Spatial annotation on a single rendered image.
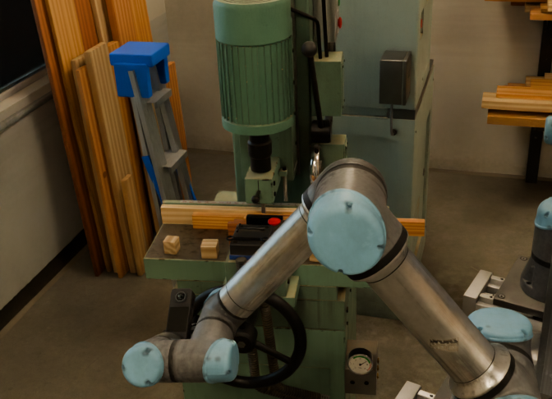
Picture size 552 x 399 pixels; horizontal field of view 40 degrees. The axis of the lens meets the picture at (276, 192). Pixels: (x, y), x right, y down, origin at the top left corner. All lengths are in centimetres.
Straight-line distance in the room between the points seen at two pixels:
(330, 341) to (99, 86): 169
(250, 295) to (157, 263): 57
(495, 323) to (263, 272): 42
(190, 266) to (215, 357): 59
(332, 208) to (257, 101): 70
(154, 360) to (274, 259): 27
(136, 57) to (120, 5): 93
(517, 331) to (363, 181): 42
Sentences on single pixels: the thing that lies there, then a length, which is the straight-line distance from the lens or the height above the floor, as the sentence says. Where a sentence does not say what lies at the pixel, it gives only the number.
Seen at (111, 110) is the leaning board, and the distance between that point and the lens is 331.
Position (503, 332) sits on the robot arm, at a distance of 140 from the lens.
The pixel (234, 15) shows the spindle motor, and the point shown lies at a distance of 170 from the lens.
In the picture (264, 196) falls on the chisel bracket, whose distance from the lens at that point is 189.
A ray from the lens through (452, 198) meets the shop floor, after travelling 412.
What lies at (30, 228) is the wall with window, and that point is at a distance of 343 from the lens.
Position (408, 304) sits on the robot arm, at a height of 119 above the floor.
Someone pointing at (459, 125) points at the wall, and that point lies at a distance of 430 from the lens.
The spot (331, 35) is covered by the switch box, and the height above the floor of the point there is 134.
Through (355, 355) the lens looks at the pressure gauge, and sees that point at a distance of 190.
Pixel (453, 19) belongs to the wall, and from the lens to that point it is 412.
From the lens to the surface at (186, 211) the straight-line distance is 203.
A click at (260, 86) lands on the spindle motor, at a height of 132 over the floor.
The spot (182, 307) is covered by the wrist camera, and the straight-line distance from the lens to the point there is 155.
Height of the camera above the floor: 188
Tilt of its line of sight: 27 degrees down
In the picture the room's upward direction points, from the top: 3 degrees counter-clockwise
